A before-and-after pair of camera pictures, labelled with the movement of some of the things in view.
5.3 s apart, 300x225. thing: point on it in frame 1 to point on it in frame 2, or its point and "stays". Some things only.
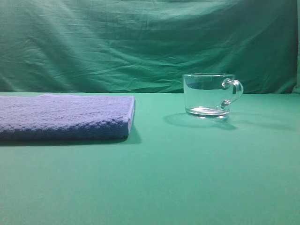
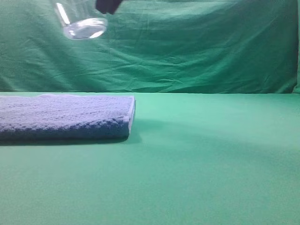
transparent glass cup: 208,95 to 80,19
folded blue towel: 50,116 stays
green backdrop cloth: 146,46 stays
